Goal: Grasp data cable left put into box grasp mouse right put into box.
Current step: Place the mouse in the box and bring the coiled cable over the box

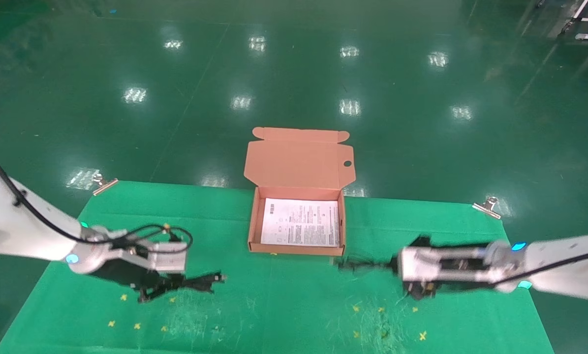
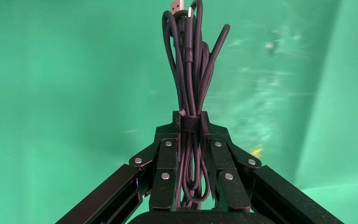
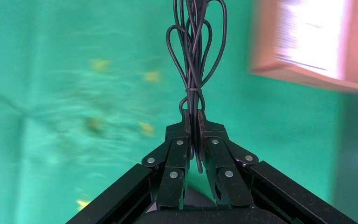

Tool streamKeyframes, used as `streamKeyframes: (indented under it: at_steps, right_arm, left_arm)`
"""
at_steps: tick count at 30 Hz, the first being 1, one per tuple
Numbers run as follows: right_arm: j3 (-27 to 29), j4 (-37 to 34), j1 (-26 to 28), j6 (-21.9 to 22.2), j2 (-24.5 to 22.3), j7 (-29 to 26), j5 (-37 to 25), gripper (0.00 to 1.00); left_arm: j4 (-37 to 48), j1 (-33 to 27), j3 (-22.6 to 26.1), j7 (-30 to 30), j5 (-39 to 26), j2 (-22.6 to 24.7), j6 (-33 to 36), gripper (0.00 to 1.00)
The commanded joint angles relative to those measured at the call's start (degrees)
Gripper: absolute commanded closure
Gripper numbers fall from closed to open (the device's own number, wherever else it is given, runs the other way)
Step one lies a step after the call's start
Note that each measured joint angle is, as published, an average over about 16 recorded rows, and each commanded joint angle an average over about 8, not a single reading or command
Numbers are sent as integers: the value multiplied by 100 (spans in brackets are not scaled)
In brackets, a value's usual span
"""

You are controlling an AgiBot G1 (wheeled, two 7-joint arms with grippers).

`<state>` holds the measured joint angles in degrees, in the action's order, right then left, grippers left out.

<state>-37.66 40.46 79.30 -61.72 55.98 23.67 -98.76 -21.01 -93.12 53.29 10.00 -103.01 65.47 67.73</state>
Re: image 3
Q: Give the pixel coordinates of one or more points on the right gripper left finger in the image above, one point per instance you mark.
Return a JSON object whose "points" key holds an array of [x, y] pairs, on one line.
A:
{"points": [[174, 160]]}

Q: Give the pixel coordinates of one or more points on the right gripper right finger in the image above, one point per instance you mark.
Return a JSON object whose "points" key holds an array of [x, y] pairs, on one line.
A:
{"points": [[222, 160]]}

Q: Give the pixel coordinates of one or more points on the printed white paper sheet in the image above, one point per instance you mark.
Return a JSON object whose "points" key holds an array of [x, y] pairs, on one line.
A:
{"points": [[311, 34]]}

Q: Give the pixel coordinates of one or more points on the green table mat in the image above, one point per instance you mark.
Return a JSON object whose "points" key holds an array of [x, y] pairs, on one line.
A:
{"points": [[27, 46]]}

